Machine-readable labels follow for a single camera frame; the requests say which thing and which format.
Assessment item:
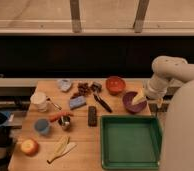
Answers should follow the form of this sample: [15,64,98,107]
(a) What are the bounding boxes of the black eraser block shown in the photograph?
[88,106,97,126]

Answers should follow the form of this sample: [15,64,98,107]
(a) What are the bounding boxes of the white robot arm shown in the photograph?
[145,56,194,171]

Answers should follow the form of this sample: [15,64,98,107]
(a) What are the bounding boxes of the small metal cup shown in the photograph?
[58,116,71,130]

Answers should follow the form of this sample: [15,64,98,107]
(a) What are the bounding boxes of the blue plastic cup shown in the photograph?
[34,119,50,135]

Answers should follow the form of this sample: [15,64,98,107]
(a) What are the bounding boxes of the red orange bowl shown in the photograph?
[106,76,126,95]

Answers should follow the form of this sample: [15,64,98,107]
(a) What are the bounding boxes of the blue sponge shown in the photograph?
[69,96,86,110]

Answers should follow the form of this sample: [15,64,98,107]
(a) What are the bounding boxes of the purple bowl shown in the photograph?
[122,91,147,113]

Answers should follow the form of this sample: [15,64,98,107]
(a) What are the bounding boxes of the yellow cheese wedge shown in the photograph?
[132,90,146,105]

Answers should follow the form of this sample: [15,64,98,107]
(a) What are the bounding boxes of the metal spoon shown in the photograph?
[47,97,62,110]

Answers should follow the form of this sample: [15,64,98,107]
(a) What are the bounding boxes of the white mug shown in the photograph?
[30,92,48,112]

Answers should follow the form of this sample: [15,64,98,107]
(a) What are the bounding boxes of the green plastic tray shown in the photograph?
[100,116,162,171]

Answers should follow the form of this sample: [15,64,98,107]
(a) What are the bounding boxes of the yellow banana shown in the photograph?
[55,136,69,156]

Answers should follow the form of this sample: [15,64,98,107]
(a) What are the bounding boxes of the red yellow apple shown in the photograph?
[20,139,39,156]

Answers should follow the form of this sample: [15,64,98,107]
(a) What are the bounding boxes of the black handled tool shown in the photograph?
[91,82,112,112]

